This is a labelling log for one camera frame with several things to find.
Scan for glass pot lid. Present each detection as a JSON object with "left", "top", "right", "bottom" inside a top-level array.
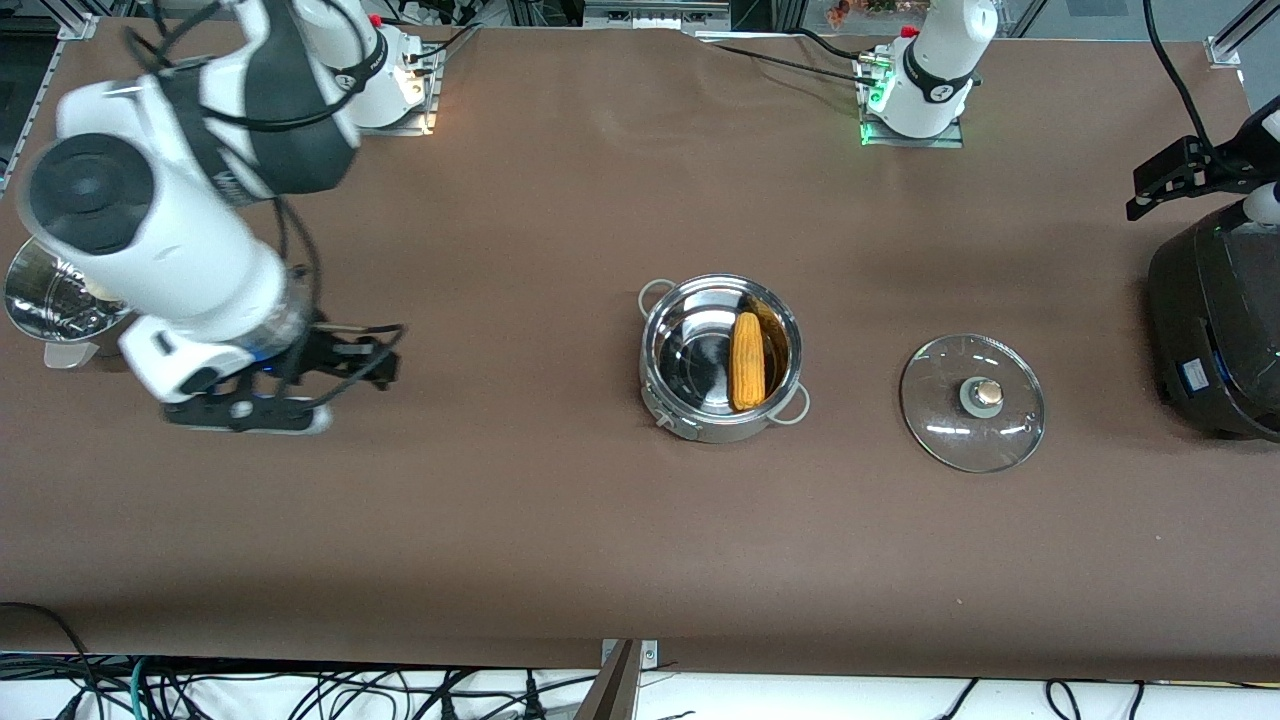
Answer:
[{"left": 899, "top": 333, "right": 1047, "bottom": 474}]

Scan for yellow corn cob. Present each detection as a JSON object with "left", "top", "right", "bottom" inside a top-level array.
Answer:
[{"left": 729, "top": 311, "right": 767, "bottom": 412}]

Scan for steel steamer pot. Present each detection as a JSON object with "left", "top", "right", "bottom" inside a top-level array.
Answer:
[{"left": 3, "top": 235, "right": 136, "bottom": 371}]

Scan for stainless steel pot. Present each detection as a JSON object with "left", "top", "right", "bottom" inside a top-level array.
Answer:
[{"left": 637, "top": 273, "right": 811, "bottom": 444}]

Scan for black rice cooker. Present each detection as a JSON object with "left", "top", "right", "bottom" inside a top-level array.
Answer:
[{"left": 1147, "top": 200, "right": 1280, "bottom": 443}]

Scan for brown table cover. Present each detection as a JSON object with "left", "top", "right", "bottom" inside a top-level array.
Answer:
[{"left": 0, "top": 18, "right": 1280, "bottom": 683}]

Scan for grey metal pole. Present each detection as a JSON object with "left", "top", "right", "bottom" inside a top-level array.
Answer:
[{"left": 575, "top": 640, "right": 641, "bottom": 720}]

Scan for grey metal box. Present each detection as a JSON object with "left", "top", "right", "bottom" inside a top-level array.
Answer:
[{"left": 583, "top": 0, "right": 731, "bottom": 29}]

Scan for thick black hanging cable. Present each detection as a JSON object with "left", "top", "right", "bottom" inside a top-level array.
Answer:
[{"left": 1142, "top": 0, "right": 1219, "bottom": 153}]

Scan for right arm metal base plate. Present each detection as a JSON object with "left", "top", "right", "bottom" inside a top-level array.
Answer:
[{"left": 355, "top": 45, "right": 441, "bottom": 136}]

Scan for thin black table cable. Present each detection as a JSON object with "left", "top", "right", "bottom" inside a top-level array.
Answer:
[{"left": 700, "top": 28, "right": 873, "bottom": 89}]

